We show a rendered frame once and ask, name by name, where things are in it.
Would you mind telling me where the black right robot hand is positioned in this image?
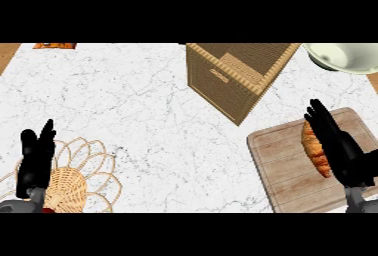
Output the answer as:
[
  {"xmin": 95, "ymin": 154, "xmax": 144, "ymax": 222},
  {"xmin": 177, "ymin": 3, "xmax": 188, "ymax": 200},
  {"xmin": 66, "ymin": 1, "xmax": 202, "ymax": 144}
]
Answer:
[{"xmin": 302, "ymin": 98, "xmax": 378, "ymax": 189}]

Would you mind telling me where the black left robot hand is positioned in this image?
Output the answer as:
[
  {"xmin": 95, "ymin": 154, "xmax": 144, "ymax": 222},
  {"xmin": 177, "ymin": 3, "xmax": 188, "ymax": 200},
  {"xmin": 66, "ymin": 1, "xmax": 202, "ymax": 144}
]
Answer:
[{"xmin": 14, "ymin": 118, "xmax": 57, "ymax": 200}]

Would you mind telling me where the golden brown croissant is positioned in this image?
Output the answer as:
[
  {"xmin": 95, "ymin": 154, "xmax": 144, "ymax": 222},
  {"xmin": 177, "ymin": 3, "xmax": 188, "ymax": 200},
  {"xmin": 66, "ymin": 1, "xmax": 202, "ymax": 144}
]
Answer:
[{"xmin": 299, "ymin": 119, "xmax": 333, "ymax": 179}]

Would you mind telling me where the wooden cutting board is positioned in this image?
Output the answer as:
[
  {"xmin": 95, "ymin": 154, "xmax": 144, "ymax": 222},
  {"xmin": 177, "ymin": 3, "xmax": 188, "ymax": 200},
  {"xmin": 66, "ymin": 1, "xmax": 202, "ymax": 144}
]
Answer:
[{"xmin": 245, "ymin": 106, "xmax": 378, "ymax": 214}]

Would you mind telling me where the tan wicker basket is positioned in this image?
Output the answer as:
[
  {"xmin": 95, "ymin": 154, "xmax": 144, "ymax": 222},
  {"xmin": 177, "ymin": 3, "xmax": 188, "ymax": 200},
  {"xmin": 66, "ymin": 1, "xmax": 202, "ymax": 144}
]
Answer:
[{"xmin": 0, "ymin": 136, "xmax": 124, "ymax": 214}]

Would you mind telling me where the pale green bowl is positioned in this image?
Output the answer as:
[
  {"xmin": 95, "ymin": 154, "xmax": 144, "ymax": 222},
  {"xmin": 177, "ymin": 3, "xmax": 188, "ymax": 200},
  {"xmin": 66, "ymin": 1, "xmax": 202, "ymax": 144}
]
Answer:
[{"xmin": 301, "ymin": 43, "xmax": 378, "ymax": 75}]

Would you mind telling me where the brown woven placemat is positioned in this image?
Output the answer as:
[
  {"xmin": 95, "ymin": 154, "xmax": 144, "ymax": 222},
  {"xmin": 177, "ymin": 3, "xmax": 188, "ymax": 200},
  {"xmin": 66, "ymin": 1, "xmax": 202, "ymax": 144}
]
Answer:
[{"xmin": 184, "ymin": 43, "xmax": 302, "ymax": 127}]

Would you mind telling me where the orange packet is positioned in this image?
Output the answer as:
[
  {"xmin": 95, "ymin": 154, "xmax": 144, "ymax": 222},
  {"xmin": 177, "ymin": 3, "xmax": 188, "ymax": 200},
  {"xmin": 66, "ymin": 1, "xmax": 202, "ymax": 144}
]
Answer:
[{"xmin": 32, "ymin": 43, "xmax": 78, "ymax": 50}]

